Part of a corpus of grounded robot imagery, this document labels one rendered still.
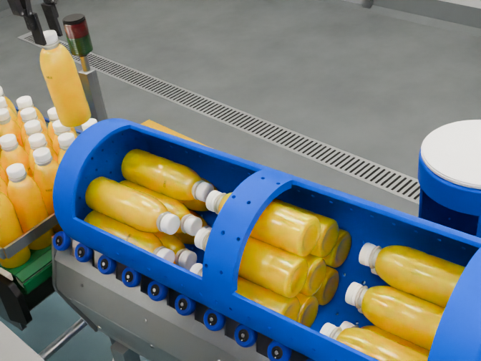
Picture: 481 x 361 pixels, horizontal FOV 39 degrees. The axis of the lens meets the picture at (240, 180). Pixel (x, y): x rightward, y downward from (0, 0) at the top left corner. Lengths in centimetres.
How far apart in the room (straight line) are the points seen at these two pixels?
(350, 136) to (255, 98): 71
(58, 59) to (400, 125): 249
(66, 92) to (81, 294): 46
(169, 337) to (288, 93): 280
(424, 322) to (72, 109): 89
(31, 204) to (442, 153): 94
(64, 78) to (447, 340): 97
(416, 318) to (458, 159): 56
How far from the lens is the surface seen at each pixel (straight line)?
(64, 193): 139
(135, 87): 439
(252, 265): 116
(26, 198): 161
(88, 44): 197
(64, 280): 164
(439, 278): 111
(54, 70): 152
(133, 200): 134
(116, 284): 149
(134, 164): 144
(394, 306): 113
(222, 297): 117
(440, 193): 156
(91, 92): 202
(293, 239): 113
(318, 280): 124
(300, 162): 343
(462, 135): 167
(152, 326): 146
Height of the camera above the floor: 191
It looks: 35 degrees down
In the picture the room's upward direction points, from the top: 7 degrees counter-clockwise
